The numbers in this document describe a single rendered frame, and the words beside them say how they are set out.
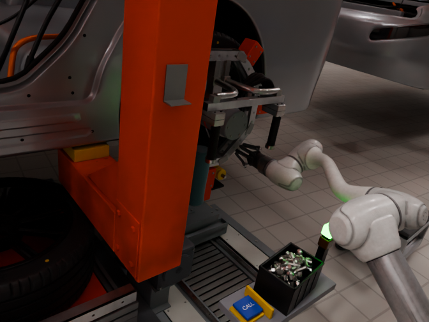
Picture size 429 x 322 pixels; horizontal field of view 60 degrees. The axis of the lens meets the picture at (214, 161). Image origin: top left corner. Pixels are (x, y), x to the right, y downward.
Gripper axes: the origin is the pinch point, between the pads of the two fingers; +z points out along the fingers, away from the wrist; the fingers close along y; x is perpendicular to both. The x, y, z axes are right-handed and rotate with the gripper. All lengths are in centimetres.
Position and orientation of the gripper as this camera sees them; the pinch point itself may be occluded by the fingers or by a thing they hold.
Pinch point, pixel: (234, 145)
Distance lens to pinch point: 187.9
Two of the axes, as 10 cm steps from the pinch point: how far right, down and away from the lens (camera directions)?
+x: -4.4, -5.0, -7.5
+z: -6.3, -4.3, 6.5
